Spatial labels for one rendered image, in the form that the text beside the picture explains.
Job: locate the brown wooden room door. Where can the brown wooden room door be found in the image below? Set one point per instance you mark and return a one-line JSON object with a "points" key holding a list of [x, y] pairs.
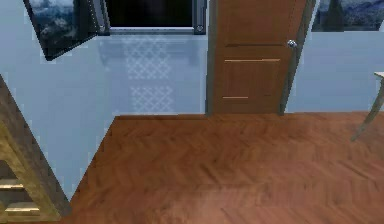
{"points": [[253, 50]]}

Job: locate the pale grey table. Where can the pale grey table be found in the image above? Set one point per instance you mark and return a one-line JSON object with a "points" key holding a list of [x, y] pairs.
{"points": [[373, 106]]}

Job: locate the dark framed window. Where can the dark framed window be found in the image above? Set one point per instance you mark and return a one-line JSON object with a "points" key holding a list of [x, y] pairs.
{"points": [[150, 13]]}

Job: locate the brown wooden shelf unit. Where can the brown wooden shelf unit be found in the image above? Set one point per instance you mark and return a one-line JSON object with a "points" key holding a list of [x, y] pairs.
{"points": [[23, 180]]}

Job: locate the silver round door knob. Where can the silver round door knob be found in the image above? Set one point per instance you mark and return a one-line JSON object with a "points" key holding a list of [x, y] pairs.
{"points": [[292, 43]]}

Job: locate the black framed landscape picture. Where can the black framed landscape picture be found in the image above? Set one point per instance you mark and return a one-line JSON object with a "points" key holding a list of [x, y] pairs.
{"points": [[56, 23]]}

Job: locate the blue framed landscape picture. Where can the blue framed landscape picture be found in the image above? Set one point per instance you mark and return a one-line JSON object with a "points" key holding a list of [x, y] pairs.
{"points": [[350, 13]]}

